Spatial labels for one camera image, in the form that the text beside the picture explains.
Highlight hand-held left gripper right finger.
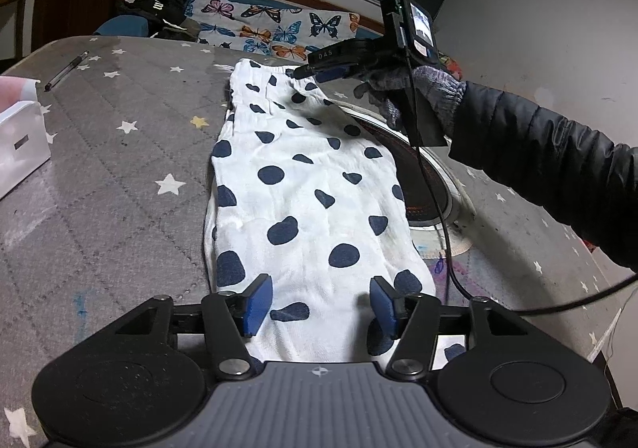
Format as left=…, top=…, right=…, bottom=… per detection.
left=369, top=276, right=530, bottom=380

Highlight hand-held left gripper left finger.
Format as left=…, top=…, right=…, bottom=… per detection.
left=114, top=273, right=274, bottom=382

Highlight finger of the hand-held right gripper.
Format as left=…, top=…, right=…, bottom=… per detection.
left=293, top=63, right=360, bottom=83

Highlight white polka dot pants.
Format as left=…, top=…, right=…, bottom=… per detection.
left=201, top=58, right=437, bottom=365

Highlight person's right forearm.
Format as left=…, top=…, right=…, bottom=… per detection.
left=447, top=81, right=638, bottom=275

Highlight person's right hand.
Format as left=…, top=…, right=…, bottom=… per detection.
left=354, top=64, right=467, bottom=138

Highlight butterfly-print cushion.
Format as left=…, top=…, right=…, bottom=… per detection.
left=183, top=0, right=360, bottom=63

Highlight round electric hotplate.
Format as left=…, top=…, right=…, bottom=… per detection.
left=333, top=102, right=479, bottom=257

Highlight grey star-print quilted cover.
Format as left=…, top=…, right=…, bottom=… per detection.
left=0, top=33, right=638, bottom=448

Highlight blue cloth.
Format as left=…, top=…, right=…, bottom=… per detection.
left=94, top=14, right=151, bottom=38

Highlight black pen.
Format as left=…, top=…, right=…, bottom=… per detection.
left=43, top=50, right=90, bottom=92

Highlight white box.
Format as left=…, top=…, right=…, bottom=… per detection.
left=0, top=98, right=53, bottom=202

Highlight wooden sofa frame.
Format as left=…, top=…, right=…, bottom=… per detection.
left=236, top=0, right=386, bottom=36

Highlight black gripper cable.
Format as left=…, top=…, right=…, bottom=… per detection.
left=406, top=57, right=638, bottom=315

